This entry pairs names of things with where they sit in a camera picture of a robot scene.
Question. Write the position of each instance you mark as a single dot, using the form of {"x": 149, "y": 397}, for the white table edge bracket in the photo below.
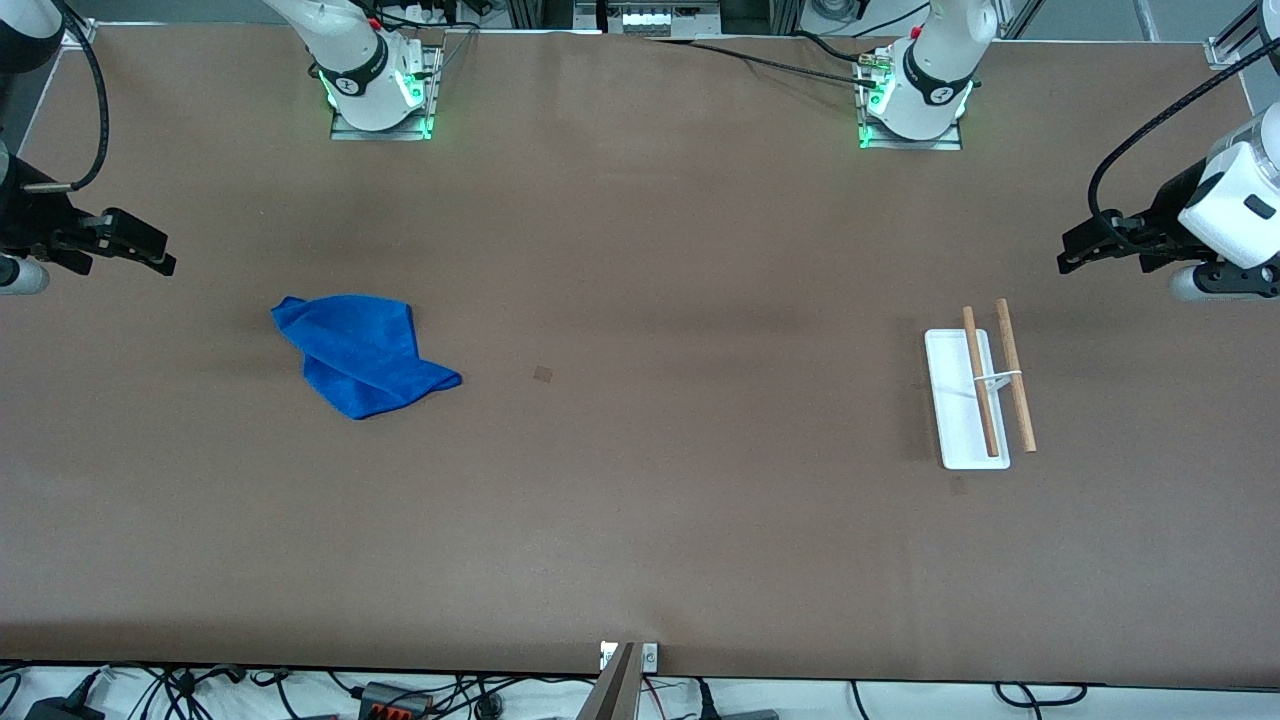
{"x": 650, "y": 657}

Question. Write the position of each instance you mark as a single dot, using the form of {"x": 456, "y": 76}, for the black plug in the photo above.
{"x": 706, "y": 700}

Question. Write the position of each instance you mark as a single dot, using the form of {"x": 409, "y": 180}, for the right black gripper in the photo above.
{"x": 30, "y": 218}

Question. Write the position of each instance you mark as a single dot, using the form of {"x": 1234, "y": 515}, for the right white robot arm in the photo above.
{"x": 360, "y": 90}

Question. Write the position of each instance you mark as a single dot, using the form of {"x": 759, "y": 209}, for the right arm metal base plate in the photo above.
{"x": 380, "y": 134}

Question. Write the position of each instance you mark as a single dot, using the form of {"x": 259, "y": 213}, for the black box with orange connectors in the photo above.
{"x": 395, "y": 705}

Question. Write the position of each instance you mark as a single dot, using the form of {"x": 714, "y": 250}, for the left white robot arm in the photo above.
{"x": 925, "y": 90}

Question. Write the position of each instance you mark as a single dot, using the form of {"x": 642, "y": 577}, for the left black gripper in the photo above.
{"x": 1163, "y": 212}

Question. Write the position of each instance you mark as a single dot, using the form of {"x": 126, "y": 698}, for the black power adapter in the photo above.
{"x": 60, "y": 712}

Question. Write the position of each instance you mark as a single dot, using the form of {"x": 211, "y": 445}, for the blue microfiber towel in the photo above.
{"x": 360, "y": 360}

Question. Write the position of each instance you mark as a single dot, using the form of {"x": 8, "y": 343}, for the white power strip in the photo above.
{"x": 650, "y": 20}

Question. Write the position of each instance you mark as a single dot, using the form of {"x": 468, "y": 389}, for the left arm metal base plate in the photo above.
{"x": 910, "y": 144}

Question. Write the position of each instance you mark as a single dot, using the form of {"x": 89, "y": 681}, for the brown camera mount post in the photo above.
{"x": 612, "y": 695}

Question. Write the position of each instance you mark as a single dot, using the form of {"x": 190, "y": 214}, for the white rack with wooden rods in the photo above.
{"x": 960, "y": 420}

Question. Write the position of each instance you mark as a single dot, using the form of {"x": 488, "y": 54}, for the metal corner bracket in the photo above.
{"x": 1222, "y": 52}
{"x": 78, "y": 35}

